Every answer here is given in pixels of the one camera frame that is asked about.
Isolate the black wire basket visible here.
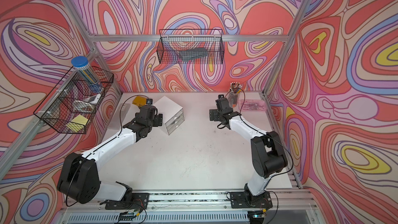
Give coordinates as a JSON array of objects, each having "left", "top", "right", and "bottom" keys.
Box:
[
  {"left": 157, "top": 28, "right": 225, "bottom": 65},
  {"left": 34, "top": 66, "right": 114, "bottom": 134}
]

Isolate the blue lid pencil tube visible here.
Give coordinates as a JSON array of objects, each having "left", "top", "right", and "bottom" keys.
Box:
[{"left": 71, "top": 56, "right": 103, "bottom": 94}]

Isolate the white item in basket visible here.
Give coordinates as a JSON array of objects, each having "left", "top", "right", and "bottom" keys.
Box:
[{"left": 84, "top": 93, "right": 101, "bottom": 105}]

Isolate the yellow sticky notes pad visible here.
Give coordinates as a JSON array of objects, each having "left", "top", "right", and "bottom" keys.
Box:
[{"left": 66, "top": 115, "right": 88, "bottom": 133}]

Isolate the pink transparent pencil case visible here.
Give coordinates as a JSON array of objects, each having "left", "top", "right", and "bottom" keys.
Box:
[{"left": 238, "top": 99, "right": 267, "bottom": 112}]

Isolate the dark grey item in basket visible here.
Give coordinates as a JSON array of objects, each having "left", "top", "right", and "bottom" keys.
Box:
[{"left": 179, "top": 47, "right": 208, "bottom": 61}]

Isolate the clear pen holder cup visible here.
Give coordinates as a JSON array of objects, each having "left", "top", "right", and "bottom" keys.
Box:
[{"left": 228, "top": 82, "right": 243, "bottom": 108}]

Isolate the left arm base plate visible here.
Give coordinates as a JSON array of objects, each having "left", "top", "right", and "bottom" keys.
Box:
[{"left": 103, "top": 193, "right": 150, "bottom": 210}]

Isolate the black wire basket left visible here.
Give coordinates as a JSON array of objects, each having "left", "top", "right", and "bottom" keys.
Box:
[{"left": 34, "top": 66, "right": 114, "bottom": 134}]

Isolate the black wire basket back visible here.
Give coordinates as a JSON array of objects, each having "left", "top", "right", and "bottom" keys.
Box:
[{"left": 157, "top": 28, "right": 225, "bottom": 65}]

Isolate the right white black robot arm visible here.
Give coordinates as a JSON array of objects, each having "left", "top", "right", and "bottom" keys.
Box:
[{"left": 209, "top": 94, "right": 288, "bottom": 197}]

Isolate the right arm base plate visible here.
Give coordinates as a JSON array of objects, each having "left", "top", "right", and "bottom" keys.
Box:
[{"left": 226, "top": 190, "right": 273, "bottom": 210}]

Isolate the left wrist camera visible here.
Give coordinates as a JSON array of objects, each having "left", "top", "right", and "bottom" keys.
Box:
[{"left": 146, "top": 98, "right": 153, "bottom": 106}]

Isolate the white drawer cabinet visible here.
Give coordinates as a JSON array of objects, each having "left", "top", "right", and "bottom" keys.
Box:
[{"left": 154, "top": 96, "right": 184, "bottom": 135}]

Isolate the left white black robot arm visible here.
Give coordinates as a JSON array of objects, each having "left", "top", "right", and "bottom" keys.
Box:
[{"left": 57, "top": 104, "right": 163, "bottom": 204}]

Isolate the yellow sponge block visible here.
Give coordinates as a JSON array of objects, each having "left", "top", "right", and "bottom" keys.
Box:
[{"left": 132, "top": 95, "right": 148, "bottom": 107}]

